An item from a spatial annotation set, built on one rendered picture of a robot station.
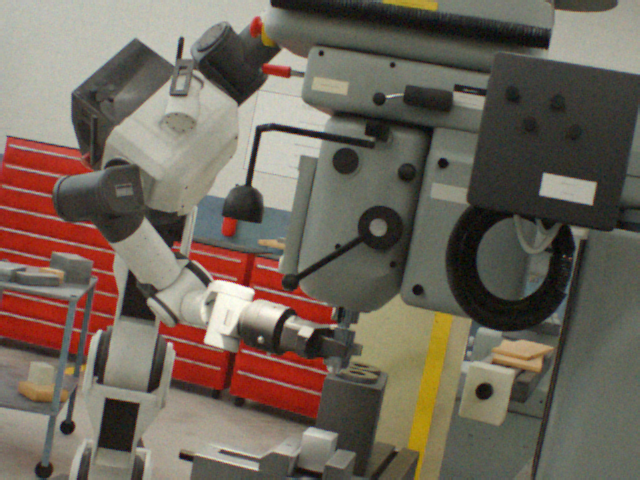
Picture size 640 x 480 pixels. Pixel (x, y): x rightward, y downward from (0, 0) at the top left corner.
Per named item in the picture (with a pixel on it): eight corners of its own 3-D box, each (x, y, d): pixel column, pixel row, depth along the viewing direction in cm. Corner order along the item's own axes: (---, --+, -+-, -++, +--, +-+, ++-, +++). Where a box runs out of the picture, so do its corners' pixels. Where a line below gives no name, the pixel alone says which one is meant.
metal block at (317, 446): (296, 466, 175) (303, 433, 175) (304, 458, 181) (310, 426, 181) (325, 473, 174) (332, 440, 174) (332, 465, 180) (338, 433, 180)
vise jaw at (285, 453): (257, 469, 173) (261, 447, 173) (275, 454, 186) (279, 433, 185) (290, 478, 172) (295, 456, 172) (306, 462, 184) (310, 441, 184)
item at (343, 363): (324, 360, 180) (330, 328, 180) (350, 366, 180) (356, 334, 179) (320, 364, 176) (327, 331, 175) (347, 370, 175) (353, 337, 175)
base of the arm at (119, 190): (66, 239, 202) (42, 188, 198) (106, 211, 212) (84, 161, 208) (118, 232, 193) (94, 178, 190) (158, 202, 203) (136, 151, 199)
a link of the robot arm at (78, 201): (90, 246, 204) (50, 197, 197) (111, 215, 210) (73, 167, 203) (130, 241, 198) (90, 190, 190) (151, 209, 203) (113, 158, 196)
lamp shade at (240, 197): (219, 214, 182) (226, 180, 182) (258, 222, 183) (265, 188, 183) (223, 217, 175) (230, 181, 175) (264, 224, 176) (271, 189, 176)
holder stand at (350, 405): (306, 464, 209) (325, 371, 208) (320, 441, 231) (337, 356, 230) (363, 477, 208) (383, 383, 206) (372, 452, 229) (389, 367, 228)
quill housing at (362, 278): (282, 296, 169) (319, 106, 167) (312, 290, 189) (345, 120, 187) (393, 321, 165) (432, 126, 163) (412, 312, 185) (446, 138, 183)
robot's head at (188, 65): (171, 117, 200) (161, 93, 194) (179, 82, 204) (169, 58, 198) (202, 117, 199) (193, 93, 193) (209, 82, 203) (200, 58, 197)
